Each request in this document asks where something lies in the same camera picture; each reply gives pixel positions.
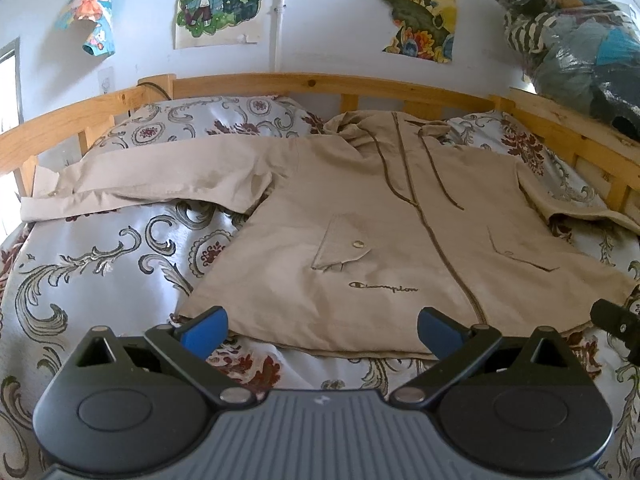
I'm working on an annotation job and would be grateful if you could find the floral pillow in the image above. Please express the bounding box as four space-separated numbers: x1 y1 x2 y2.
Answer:
91 96 324 153
447 110 604 207

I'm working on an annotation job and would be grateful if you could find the orange haired anime poster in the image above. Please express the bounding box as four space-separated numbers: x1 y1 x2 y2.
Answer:
55 0 115 58

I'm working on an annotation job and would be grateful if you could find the floral pillow left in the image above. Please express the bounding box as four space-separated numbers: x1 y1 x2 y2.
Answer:
91 96 324 153

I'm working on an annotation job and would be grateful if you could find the floral patterned white bedspread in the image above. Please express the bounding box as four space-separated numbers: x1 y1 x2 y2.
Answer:
1 202 639 479

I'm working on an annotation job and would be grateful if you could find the plastic bag of clothes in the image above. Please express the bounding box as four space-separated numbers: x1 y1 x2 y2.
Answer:
496 0 639 141

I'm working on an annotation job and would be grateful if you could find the blond chibi character poster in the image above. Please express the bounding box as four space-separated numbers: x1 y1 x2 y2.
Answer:
175 0 264 49

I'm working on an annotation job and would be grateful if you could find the floral pillow right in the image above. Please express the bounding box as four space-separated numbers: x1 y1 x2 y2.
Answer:
447 110 604 207

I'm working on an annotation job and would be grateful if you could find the landscape poster on wall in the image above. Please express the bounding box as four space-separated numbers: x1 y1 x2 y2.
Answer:
384 0 457 64

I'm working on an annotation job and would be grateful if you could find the wooden bed frame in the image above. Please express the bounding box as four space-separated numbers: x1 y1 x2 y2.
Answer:
1 73 639 220

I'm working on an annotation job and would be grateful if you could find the white wall pipe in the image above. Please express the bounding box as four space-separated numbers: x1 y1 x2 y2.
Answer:
269 0 286 73

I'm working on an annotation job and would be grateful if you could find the black cable on frame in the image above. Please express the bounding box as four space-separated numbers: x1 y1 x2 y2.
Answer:
142 81 174 101

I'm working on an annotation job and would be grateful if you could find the white wall socket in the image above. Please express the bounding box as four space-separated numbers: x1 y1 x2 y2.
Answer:
98 66 115 94

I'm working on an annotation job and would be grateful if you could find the beige Champion hooded jacket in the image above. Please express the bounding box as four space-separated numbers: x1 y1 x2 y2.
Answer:
22 112 634 354

